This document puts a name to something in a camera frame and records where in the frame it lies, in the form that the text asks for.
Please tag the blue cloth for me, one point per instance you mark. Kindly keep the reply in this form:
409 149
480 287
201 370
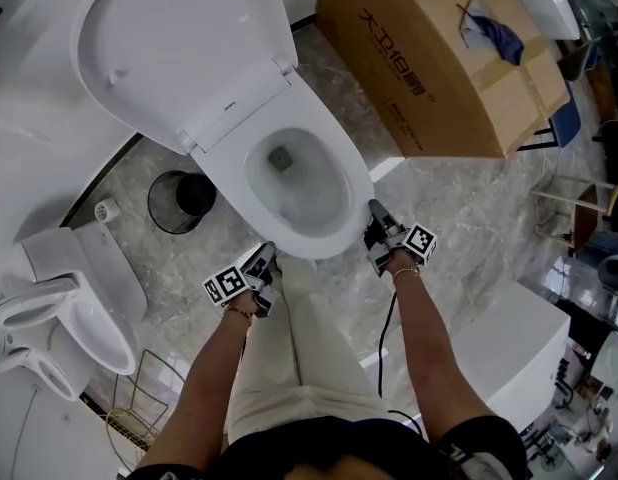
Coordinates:
504 35

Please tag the black mesh waste bin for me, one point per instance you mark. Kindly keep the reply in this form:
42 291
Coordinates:
186 198

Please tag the wooden chair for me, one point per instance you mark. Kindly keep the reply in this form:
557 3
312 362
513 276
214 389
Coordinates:
586 213

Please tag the white toilet seat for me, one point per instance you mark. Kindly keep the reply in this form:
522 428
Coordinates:
179 43

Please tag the person's right forearm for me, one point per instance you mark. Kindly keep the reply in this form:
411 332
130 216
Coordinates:
434 348

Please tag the white rectangular cabinet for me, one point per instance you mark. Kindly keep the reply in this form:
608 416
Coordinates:
509 348

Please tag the large cardboard box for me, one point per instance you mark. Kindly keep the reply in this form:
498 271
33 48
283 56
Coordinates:
429 58

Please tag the white toilet bowl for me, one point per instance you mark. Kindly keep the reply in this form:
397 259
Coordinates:
339 143

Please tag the blue chair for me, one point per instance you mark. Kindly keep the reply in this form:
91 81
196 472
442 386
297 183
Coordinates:
571 118

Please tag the person's left forearm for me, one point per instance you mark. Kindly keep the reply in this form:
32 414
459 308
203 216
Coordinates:
204 383

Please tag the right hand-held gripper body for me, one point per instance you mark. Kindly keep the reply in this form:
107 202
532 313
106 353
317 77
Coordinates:
419 243

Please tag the person's black shirt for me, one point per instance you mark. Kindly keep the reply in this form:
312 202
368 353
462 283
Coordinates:
329 448

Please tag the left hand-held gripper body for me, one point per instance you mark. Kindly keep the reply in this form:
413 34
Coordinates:
226 285

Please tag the person's white trousers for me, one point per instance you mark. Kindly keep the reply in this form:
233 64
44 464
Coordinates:
299 358

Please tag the white display toilet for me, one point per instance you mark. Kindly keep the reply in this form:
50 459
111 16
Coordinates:
94 288

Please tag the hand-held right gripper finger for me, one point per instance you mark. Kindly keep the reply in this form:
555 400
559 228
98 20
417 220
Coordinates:
380 213

